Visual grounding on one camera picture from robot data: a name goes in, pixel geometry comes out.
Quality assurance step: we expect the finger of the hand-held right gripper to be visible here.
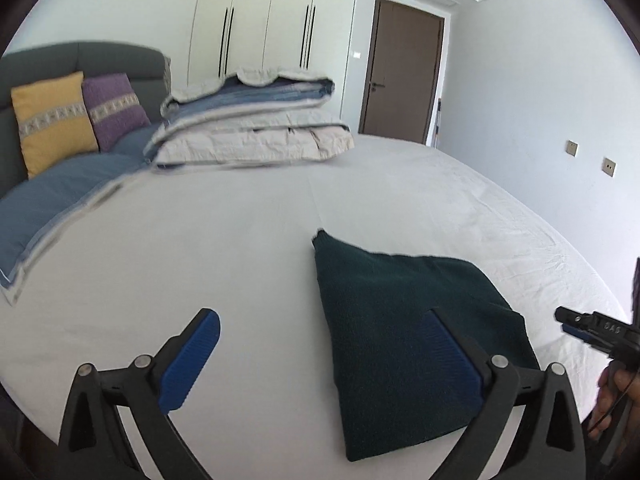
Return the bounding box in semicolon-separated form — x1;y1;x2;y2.
554;306;598;328
561;323;613;357

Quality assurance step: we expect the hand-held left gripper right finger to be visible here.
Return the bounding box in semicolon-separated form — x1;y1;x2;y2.
422;307;587;480

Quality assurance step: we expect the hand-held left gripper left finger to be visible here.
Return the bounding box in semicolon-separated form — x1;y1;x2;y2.
57;308;221;480

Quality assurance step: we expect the dark green towel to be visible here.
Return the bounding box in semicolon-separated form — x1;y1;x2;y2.
312;228;541;463

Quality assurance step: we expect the person's right hand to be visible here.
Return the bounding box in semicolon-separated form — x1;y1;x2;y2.
587;365;640;441

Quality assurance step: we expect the large blue pillow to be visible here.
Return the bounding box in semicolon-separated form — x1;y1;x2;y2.
0;152;148;306

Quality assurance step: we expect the small blue pillow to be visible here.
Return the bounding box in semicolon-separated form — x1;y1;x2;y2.
112;121;168;158

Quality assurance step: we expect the folded grey and blue duvet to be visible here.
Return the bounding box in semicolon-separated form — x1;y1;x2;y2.
144;67;356;168

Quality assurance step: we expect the purple cushion with patterned band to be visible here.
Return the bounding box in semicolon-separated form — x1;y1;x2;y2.
81;73;152;152

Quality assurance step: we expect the yellow cushion with patterned band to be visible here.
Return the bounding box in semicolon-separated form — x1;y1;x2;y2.
11;71;100;180

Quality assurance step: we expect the brown wooden door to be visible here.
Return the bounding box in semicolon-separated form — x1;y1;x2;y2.
359;0;446;147

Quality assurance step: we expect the grey upholstered headboard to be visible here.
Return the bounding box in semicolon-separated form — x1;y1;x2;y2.
0;41;172;196

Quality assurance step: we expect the white wardrobe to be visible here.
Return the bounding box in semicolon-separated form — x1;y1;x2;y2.
187;0;361;133

